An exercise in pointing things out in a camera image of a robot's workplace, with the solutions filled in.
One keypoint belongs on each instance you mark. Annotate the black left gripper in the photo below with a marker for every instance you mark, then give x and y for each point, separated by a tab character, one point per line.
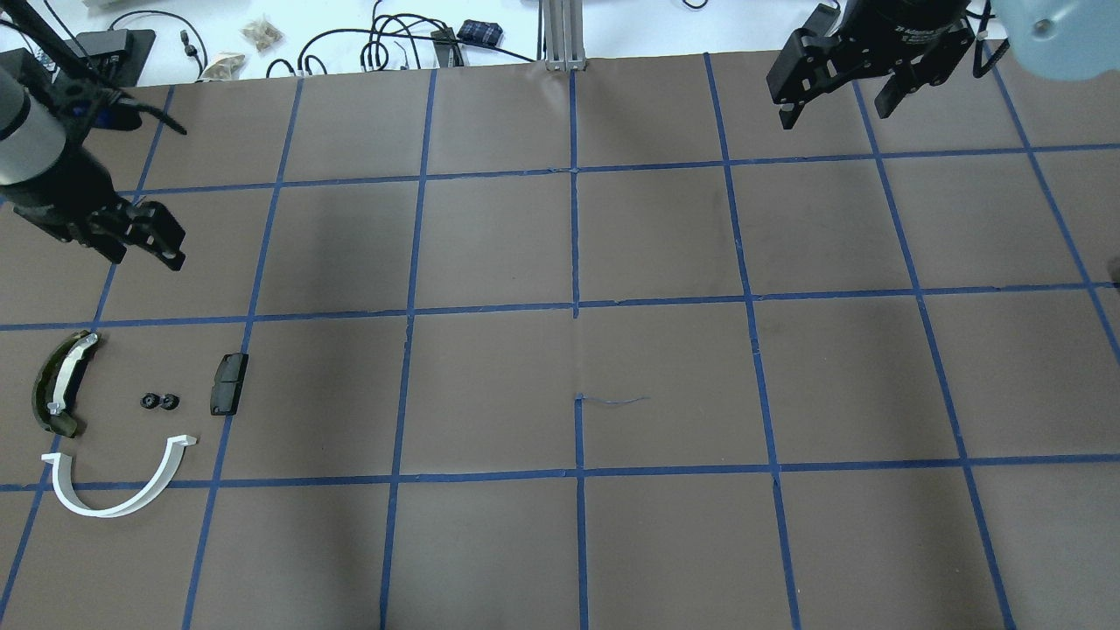
61	194

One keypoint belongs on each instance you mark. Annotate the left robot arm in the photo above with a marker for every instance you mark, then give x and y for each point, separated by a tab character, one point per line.
41	119

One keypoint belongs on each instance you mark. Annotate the black brake pad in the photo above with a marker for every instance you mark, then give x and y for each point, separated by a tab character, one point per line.
227	386

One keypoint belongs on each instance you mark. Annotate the green curved brake shoe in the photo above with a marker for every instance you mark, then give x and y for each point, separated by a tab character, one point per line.
55	386

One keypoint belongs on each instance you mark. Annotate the white curved plastic arc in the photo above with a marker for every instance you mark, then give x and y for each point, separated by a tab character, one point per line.
66	492

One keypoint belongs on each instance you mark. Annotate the small black bearing gear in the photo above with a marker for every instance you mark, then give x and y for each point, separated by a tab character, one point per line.
150	401

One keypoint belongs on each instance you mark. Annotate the aluminium frame post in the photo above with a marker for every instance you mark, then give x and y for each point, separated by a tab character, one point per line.
562	36

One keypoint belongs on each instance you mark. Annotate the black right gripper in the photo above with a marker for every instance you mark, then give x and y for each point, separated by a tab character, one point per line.
910	19

